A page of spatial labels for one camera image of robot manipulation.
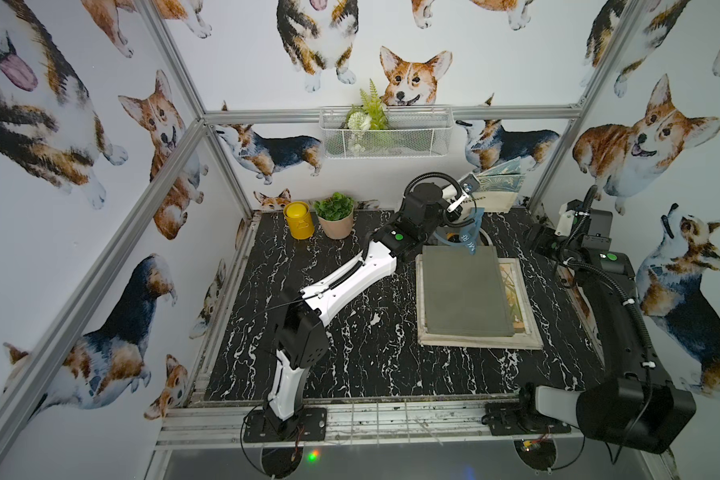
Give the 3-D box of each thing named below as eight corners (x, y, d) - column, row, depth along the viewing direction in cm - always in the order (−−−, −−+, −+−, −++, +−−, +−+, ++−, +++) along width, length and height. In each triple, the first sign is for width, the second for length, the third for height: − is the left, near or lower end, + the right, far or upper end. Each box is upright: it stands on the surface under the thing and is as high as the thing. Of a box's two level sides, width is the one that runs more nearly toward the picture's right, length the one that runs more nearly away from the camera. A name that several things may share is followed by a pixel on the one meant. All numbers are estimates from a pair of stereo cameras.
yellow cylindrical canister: (288, 240, 115) (280, 220, 106) (292, 222, 121) (285, 201, 112) (314, 240, 115) (308, 220, 106) (317, 222, 121) (312, 201, 112)
